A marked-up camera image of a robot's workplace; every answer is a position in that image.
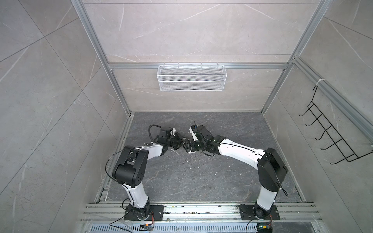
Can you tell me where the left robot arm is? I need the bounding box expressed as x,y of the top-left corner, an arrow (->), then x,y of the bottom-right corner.
111,128 -> 183,220

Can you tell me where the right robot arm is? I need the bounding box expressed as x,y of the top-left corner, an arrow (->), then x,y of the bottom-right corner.
184,124 -> 288,219

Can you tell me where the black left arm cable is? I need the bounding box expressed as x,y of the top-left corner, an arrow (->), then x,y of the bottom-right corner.
148,124 -> 163,143

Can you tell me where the white wire mesh basket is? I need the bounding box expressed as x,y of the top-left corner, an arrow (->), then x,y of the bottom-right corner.
157,65 -> 227,92

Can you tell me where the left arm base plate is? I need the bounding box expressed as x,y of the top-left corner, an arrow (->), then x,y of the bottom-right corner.
123,205 -> 165,221

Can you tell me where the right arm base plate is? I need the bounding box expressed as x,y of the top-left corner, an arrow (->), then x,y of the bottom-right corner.
238,203 -> 280,220

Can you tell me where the aluminium front rail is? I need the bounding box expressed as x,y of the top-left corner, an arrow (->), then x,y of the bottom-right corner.
78,203 -> 322,223

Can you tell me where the black wire hook rack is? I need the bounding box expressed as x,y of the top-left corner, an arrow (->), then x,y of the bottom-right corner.
298,86 -> 373,165

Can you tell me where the left aluminium frame post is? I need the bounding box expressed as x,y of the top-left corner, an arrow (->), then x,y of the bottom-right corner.
71,0 -> 131,117

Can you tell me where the aluminium corner frame post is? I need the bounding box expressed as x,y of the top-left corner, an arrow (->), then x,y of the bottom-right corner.
260,0 -> 333,115

